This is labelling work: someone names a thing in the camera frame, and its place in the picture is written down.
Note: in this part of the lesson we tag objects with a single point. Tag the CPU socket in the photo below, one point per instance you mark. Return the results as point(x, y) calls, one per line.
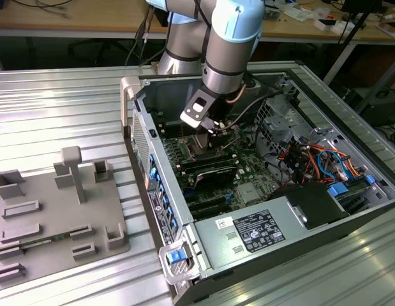
point(192, 148)

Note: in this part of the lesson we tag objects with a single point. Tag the grey parts rack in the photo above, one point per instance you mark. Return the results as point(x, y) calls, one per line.
point(56, 207)

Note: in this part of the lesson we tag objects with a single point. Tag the metal perforated drive cage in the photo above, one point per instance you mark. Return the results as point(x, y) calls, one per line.
point(280, 121)

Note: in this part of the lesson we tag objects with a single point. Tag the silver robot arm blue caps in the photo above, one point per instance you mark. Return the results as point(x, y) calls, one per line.
point(229, 48)

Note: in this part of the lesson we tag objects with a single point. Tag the green motherboard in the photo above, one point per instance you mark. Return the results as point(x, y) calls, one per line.
point(248, 169)

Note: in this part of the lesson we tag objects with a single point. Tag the black air shroud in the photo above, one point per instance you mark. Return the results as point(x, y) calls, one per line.
point(312, 201)

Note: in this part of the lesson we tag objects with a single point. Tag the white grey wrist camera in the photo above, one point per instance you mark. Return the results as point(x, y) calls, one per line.
point(197, 110)

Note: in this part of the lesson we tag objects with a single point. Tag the grey power supply unit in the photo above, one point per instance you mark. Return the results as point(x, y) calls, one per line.
point(210, 236)

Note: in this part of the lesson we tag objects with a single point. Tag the white box on desk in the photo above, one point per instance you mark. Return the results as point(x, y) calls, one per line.
point(328, 25)

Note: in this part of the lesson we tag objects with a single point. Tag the black installed RAM sticks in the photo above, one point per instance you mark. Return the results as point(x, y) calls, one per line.
point(203, 161)

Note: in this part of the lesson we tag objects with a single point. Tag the blue disk carrier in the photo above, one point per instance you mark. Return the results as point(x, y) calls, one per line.
point(339, 191)

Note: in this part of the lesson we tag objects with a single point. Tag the open grey PC case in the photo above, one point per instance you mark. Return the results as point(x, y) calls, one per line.
point(312, 242)

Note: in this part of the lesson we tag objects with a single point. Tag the green RAM stick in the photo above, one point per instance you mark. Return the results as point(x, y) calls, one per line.
point(41, 240)

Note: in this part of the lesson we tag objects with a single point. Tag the wooden desk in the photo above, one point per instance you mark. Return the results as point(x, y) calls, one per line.
point(88, 16)

